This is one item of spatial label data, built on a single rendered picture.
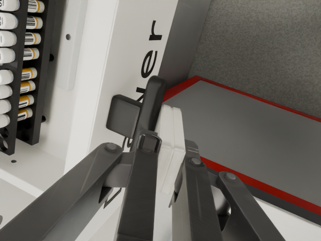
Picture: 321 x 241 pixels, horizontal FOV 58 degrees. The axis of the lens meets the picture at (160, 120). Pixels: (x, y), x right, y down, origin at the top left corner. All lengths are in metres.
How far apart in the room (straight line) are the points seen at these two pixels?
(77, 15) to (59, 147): 0.15
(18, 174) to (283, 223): 0.31
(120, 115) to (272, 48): 0.92
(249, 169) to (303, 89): 0.67
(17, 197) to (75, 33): 0.24
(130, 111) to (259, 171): 0.31
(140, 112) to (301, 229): 0.26
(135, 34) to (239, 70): 0.90
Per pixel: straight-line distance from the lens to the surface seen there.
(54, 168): 0.35
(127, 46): 0.21
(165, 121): 0.19
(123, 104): 0.21
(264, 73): 1.10
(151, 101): 0.20
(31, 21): 0.29
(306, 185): 0.52
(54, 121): 0.36
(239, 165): 0.48
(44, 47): 0.30
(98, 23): 0.19
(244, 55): 1.10
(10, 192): 0.42
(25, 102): 0.31
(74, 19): 0.30
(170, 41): 0.75
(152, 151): 0.15
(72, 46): 0.31
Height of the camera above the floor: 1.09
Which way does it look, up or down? 64 degrees down
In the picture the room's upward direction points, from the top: 127 degrees counter-clockwise
